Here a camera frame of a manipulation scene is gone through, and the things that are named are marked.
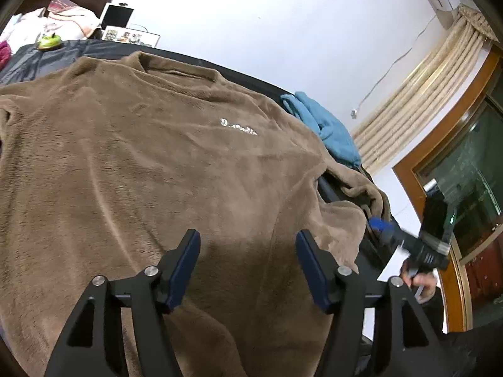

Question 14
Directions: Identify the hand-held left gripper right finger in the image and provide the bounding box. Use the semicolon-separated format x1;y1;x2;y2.
296;229;456;377

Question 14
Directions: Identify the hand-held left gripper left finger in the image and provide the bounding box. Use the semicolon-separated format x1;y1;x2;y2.
44;228;202;377

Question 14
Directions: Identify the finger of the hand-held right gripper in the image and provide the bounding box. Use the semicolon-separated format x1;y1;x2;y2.
367;216;409;249

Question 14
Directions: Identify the brown fleece sweatshirt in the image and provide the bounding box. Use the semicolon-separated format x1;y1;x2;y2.
0;50;391;377

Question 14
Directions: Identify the person's right forearm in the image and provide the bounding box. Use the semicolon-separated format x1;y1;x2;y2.
426;283;503;377

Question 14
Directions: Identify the white clothes pile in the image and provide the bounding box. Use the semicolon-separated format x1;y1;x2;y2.
6;8;52;50

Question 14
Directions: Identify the person's right hand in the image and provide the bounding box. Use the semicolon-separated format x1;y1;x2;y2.
400;261;437;304

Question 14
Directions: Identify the blue fleece garment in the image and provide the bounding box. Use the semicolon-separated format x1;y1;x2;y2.
280;91;362;167

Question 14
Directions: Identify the beige curtain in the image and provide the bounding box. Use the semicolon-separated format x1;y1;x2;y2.
351;4;500;173

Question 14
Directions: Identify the white tablet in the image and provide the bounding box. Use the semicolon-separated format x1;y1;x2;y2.
100;3;134;32

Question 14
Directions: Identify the green toy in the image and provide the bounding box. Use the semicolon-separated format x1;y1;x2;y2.
37;33;61;50

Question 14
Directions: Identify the pink pillow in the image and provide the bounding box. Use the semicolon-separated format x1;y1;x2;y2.
47;0;101;40

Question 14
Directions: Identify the wooden window frame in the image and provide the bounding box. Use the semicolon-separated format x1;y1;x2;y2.
393;45;503;332

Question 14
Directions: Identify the white wall cable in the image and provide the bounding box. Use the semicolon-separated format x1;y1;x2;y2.
351;10;439;118

